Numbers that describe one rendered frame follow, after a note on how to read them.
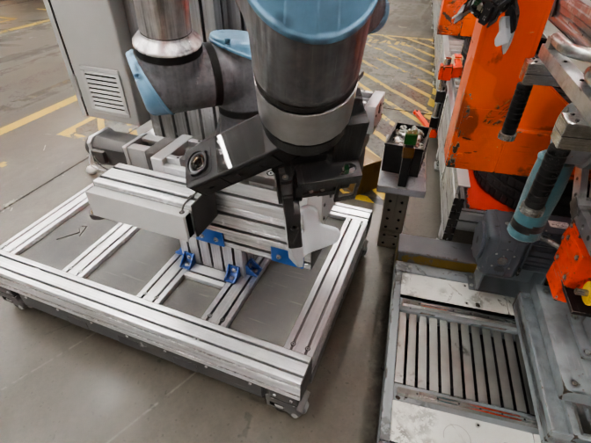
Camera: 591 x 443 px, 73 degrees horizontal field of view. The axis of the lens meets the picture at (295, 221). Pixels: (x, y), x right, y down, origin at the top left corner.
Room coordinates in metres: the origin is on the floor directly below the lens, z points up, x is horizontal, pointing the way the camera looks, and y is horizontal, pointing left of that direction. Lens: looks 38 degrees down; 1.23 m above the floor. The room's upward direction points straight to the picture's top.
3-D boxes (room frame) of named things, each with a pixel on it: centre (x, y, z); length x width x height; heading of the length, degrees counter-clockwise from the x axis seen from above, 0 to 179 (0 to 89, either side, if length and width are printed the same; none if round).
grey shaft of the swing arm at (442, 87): (2.41, -0.89, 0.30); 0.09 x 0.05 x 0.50; 165
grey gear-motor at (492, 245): (1.01, -0.84, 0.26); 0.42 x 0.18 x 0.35; 75
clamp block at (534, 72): (0.97, -0.59, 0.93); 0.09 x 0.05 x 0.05; 75
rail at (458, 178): (2.48, -0.98, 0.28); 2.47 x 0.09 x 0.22; 165
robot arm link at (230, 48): (0.80, 0.11, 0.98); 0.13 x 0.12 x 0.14; 115
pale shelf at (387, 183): (1.39, -0.43, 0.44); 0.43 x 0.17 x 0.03; 165
